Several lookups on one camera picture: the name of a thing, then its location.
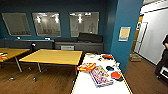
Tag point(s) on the dark grey sofa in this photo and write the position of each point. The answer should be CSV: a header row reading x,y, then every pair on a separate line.
x,y
83,43

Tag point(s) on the white paper label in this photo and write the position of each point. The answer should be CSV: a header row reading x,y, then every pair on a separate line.
x,y
67,48

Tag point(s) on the red game box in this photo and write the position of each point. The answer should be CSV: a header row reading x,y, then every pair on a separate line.
x,y
86,67

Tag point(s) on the interior glass window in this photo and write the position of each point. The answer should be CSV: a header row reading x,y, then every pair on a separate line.
x,y
16,24
84,24
46,24

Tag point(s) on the red flat tray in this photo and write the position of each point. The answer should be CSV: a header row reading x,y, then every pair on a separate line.
x,y
107,56

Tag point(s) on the colourful snack box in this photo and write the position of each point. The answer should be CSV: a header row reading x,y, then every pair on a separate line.
x,y
101,76

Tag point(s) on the long yellow wooden table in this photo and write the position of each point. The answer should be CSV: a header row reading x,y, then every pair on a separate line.
x,y
51,56

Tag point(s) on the yellow legged game table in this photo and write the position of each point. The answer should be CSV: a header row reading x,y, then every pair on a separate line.
x,y
83,85

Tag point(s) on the red air hockey paddle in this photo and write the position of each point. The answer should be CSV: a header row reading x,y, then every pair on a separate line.
x,y
116,75

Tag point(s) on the cardboard box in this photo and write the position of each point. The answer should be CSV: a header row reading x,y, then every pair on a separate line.
x,y
135,57

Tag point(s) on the brown wooden door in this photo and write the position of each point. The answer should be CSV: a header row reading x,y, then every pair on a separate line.
x,y
137,35

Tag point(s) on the low dark sofa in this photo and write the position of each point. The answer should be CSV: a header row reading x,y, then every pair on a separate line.
x,y
23,44

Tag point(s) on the short yellow wooden table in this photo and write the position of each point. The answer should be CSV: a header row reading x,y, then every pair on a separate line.
x,y
13,53

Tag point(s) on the person in black shirt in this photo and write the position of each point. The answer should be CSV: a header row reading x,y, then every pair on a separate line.
x,y
163,55

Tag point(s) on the small dark orange object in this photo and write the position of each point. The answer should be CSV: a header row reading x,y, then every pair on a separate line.
x,y
2,56

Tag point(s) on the black wheeled cart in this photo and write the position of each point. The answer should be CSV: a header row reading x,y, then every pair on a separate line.
x,y
164,72

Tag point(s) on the yellow wall sign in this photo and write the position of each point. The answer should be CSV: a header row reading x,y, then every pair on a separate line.
x,y
124,33

